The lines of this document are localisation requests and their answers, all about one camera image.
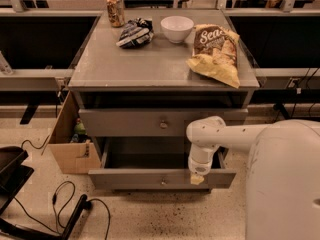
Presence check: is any grey top drawer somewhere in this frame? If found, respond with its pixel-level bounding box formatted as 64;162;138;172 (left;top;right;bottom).
79;108;248;137

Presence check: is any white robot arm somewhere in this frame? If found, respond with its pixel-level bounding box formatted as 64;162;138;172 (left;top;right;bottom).
186;116;320;240

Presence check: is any cardboard box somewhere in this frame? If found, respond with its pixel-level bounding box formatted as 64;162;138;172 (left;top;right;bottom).
48;92;100;174

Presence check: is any dark blue snack bag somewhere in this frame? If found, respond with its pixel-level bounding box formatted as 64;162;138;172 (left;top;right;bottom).
116;18;154;49

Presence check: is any black floor cable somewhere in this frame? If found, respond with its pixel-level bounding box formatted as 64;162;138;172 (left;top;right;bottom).
13;180;112;240

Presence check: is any yellow brown chip bag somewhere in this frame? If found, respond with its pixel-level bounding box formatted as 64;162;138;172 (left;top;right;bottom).
186;24;240;88

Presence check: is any gold soda can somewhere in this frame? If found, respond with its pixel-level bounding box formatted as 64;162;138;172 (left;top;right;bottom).
106;0;125;27

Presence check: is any black chair base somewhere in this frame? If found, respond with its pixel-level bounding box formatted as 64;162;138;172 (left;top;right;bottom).
0;146;91;240

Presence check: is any white bowl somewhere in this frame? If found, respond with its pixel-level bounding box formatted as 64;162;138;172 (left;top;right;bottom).
161;16;194;43

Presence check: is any grey drawer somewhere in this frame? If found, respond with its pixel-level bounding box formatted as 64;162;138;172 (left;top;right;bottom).
89;137;236;191
79;108;248;137

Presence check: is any green bottle in box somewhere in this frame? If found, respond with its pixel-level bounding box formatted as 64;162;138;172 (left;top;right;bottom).
74;118;86;135

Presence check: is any grey drawer cabinet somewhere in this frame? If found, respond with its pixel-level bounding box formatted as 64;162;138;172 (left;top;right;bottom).
68;8;261;193

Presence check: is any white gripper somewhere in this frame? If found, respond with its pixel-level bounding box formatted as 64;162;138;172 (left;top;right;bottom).
188;144;217;185

